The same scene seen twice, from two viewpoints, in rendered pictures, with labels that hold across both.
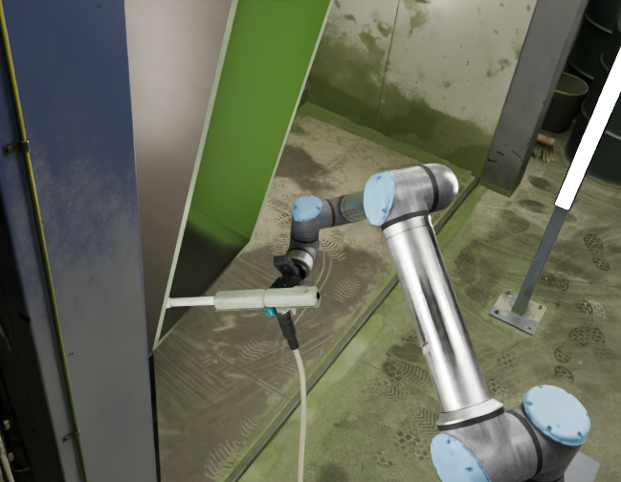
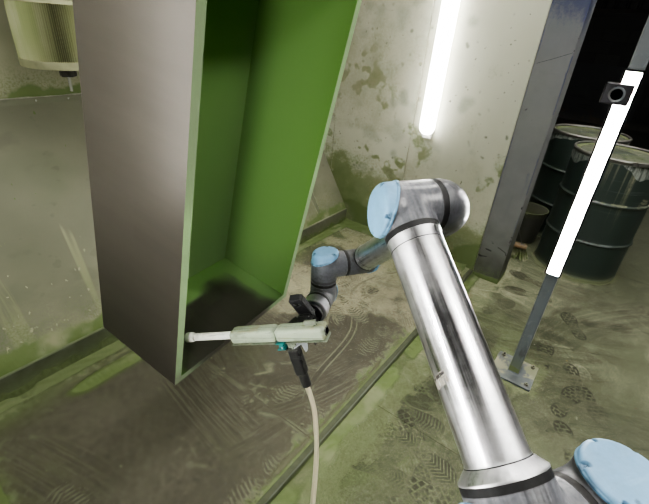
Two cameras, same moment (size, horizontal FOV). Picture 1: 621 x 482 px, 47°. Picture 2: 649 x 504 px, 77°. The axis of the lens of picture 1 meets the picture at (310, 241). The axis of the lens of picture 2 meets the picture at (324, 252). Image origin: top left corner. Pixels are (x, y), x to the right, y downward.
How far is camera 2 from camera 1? 0.82 m
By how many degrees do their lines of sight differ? 13
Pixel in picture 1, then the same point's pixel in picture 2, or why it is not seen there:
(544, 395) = (604, 453)
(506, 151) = (493, 248)
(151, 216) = (158, 238)
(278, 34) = (301, 102)
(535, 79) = (514, 191)
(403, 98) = not seen: hidden behind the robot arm
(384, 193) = (387, 197)
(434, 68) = not seen: hidden behind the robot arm
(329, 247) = (356, 313)
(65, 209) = not seen: outside the picture
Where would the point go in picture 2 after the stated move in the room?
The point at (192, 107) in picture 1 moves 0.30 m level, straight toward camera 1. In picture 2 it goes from (178, 97) to (116, 134)
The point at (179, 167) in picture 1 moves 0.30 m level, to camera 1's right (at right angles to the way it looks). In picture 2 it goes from (174, 176) to (307, 194)
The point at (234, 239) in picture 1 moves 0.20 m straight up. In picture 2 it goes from (271, 293) to (271, 253)
